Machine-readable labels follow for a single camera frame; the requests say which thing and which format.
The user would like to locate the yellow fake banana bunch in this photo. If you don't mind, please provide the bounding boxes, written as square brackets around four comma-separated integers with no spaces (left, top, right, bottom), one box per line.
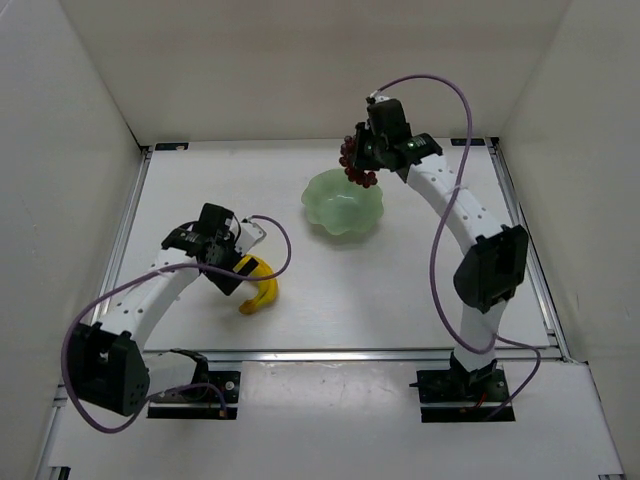
[234,255,279,315]

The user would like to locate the dark red fake grapes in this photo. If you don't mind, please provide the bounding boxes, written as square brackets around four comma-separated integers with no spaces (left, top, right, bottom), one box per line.
[339,136,378,189]

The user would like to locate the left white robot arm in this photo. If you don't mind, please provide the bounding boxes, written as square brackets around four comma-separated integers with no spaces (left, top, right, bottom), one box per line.
[61,204,266,417]

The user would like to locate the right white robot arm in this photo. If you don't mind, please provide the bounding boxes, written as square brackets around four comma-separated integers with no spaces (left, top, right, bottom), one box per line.
[340,94,529,395]

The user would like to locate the green wavy fruit bowl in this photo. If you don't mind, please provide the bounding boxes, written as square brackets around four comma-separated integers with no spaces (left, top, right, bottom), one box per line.
[301,169,384,236]

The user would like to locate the right blue corner label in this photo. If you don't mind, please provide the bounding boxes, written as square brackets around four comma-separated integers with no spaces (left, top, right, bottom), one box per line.
[450,138,486,147]

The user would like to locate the blue corner label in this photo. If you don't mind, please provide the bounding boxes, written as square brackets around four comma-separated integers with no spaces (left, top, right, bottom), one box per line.
[154,142,189,151]
[450,138,486,147]

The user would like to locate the left blue corner label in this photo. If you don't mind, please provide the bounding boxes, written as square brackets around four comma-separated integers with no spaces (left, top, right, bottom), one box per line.
[154,142,189,151]

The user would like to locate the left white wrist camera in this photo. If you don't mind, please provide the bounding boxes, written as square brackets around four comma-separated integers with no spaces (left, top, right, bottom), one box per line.
[235,217,267,255]

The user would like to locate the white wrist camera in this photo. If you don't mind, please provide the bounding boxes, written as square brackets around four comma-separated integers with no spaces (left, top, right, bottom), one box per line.
[366,91,386,105]
[235,217,267,255]

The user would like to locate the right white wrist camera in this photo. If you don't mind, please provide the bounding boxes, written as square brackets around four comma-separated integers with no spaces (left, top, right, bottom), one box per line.
[366,91,386,105]

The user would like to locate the left aluminium rail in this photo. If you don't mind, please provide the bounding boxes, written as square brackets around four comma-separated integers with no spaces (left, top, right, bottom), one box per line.
[98,146,154,296]

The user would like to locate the front aluminium rail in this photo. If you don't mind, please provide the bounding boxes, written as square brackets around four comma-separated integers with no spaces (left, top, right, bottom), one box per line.
[144,349,571,363]

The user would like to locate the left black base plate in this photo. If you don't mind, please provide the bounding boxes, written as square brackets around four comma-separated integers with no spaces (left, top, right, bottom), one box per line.
[147,370,241,421]

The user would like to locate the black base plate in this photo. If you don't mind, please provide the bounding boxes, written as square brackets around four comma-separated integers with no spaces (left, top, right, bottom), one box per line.
[410,369,516,424]
[147,370,241,421]

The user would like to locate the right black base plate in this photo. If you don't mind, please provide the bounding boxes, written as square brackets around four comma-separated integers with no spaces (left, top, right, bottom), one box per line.
[410,369,516,424]

